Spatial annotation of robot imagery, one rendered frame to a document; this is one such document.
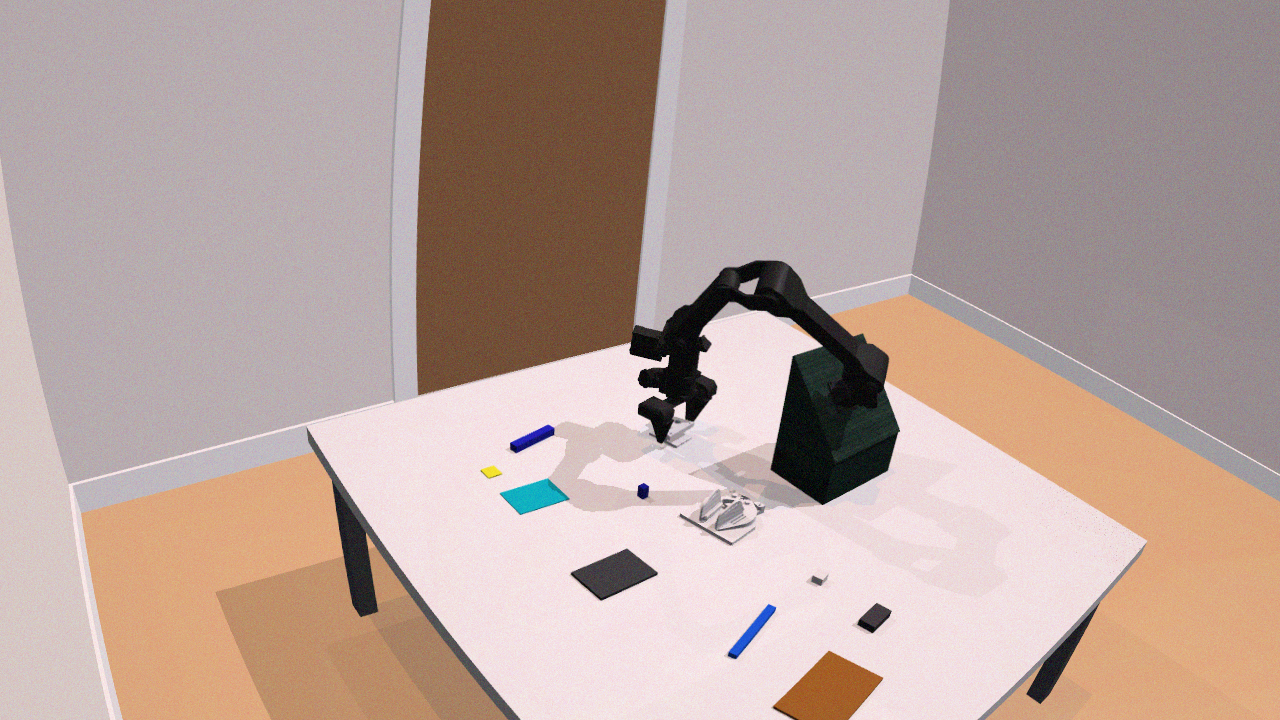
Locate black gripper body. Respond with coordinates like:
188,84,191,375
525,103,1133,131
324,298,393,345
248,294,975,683
637,365,717,425

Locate brown flat plate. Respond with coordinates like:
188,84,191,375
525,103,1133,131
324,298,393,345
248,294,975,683
773,651,884,720

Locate teal flat plate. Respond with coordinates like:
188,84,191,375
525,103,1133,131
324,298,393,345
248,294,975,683
499,478,570,515

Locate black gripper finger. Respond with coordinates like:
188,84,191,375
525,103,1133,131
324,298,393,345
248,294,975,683
685,396,713,421
652,419,675,445

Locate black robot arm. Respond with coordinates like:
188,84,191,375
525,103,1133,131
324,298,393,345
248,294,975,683
628,260,890,414

